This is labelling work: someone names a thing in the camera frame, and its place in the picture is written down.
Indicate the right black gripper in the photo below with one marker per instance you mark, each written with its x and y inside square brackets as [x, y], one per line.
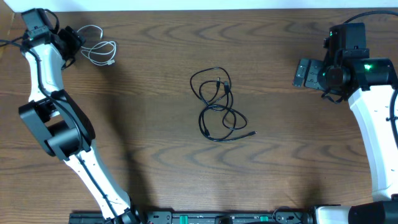
[314, 66]

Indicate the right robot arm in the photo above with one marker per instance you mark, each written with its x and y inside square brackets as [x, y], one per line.
[369, 85]

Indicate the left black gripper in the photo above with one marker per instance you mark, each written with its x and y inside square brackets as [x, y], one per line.
[76, 38]

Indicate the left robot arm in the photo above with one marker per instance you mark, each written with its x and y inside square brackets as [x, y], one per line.
[57, 122]

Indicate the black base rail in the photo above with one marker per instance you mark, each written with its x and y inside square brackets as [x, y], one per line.
[277, 217]

